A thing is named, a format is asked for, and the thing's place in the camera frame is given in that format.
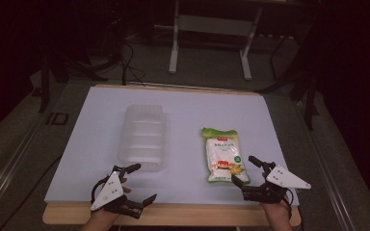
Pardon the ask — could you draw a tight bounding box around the person's left hand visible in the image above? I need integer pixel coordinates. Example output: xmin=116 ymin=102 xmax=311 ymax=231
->
xmin=88 ymin=176 xmax=133 ymax=225

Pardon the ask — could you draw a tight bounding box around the white and green food packet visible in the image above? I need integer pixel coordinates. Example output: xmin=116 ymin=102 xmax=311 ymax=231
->
xmin=200 ymin=127 xmax=251 ymax=185

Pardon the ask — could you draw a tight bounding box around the black stand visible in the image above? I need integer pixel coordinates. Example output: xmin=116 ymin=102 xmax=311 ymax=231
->
xmin=38 ymin=44 xmax=110 ymax=114
xmin=255 ymin=32 xmax=320 ymax=132

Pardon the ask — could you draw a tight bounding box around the metal floor rail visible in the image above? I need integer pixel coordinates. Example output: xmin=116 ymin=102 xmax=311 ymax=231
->
xmin=292 ymin=98 xmax=358 ymax=231
xmin=0 ymin=105 xmax=57 ymax=222

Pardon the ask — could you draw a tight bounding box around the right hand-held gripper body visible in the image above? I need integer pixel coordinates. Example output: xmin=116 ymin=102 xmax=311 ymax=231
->
xmin=241 ymin=161 xmax=312 ymax=205

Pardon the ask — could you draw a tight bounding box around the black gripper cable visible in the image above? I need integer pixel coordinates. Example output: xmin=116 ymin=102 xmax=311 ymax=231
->
xmin=284 ymin=188 xmax=295 ymax=220
xmin=90 ymin=175 xmax=111 ymax=207

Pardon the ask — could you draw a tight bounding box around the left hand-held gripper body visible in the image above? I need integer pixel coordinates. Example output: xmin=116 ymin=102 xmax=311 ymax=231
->
xmin=90 ymin=165 xmax=145 ymax=220

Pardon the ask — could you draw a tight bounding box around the clear plastic container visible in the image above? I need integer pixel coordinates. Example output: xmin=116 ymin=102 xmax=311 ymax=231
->
xmin=118 ymin=104 xmax=169 ymax=173

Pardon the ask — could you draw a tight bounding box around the white table sheet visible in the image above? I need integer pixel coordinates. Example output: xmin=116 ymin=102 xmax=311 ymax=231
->
xmin=43 ymin=86 xmax=301 ymax=207

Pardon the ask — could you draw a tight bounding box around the white metal stand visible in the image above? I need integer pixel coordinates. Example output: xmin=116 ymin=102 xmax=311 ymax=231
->
xmin=168 ymin=0 xmax=264 ymax=82

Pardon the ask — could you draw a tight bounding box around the black floor cable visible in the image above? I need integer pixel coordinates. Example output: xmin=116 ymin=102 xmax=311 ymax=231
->
xmin=120 ymin=40 xmax=146 ymax=87

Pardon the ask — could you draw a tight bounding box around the person's right hand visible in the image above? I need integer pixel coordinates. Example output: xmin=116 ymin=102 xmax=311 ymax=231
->
xmin=260 ymin=172 xmax=293 ymax=221

